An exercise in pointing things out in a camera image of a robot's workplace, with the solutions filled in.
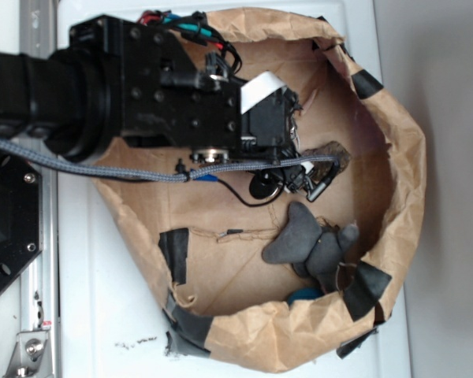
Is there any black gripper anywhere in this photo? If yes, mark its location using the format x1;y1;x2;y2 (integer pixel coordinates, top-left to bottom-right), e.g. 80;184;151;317
240;72;315;195

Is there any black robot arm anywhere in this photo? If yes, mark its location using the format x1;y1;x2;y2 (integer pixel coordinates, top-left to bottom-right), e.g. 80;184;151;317
0;11;326;200

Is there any brown rock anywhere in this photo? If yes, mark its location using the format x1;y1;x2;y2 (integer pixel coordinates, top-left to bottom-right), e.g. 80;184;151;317
302;141;352;182

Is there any grey plush elephant toy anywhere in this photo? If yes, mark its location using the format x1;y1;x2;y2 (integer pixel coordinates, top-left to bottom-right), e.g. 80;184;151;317
262;202;359;294

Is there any brown paper bag bin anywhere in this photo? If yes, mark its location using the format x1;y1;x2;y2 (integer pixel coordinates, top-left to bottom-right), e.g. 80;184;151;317
95;8;426;372

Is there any blue ball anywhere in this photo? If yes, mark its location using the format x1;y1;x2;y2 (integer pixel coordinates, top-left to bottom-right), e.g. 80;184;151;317
286;287;324;306

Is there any black round camera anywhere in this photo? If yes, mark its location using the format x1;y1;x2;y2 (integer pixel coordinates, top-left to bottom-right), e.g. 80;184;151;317
249;173;279;200

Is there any thin black wire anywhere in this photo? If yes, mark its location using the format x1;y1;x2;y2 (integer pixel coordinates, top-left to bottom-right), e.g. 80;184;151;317
114;157;277;209

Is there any grey braided cable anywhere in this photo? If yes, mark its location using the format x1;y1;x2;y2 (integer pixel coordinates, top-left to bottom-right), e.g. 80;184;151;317
0;135;342;202

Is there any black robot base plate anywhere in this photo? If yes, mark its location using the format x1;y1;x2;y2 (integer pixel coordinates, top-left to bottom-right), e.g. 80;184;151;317
0;151;42;296

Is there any aluminium rail frame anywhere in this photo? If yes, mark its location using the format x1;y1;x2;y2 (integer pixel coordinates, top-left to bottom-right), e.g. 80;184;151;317
19;1;62;377

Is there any metal corner bracket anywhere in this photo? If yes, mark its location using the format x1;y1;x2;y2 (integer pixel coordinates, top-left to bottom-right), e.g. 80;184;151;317
4;330;54;378

